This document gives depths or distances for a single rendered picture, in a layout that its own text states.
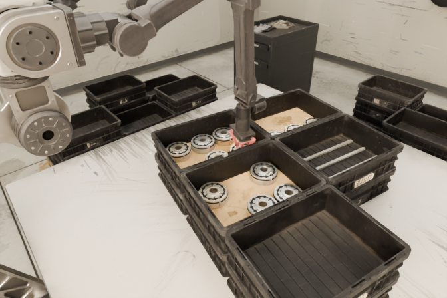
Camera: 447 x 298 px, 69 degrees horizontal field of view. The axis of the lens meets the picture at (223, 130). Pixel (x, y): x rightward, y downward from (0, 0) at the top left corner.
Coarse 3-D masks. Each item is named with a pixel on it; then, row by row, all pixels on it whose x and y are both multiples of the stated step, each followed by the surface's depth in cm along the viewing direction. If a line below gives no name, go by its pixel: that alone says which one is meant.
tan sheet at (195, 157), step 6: (216, 144) 143; (192, 150) 139; (222, 150) 139; (228, 150) 139; (192, 156) 136; (198, 156) 136; (204, 156) 135; (180, 162) 132; (186, 162) 132; (192, 162) 132; (198, 162) 132
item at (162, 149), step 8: (216, 112) 146; (224, 112) 147; (192, 120) 141; (168, 128) 136; (256, 128) 134; (152, 136) 131; (264, 136) 130; (160, 144) 126; (256, 144) 125; (168, 152) 121; (232, 152) 121; (168, 160) 119; (208, 160) 117; (176, 168) 113; (184, 168) 113
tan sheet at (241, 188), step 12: (228, 180) 123; (240, 180) 122; (288, 180) 122; (228, 192) 117; (240, 192) 117; (252, 192) 117; (264, 192) 117; (228, 204) 112; (240, 204) 112; (216, 216) 108; (228, 216) 108; (240, 216) 107
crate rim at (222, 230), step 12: (264, 144) 125; (276, 144) 125; (228, 156) 119; (192, 168) 113; (324, 180) 107; (192, 192) 104; (300, 192) 102; (204, 204) 99; (276, 204) 98; (252, 216) 94; (216, 228) 93; (228, 228) 91
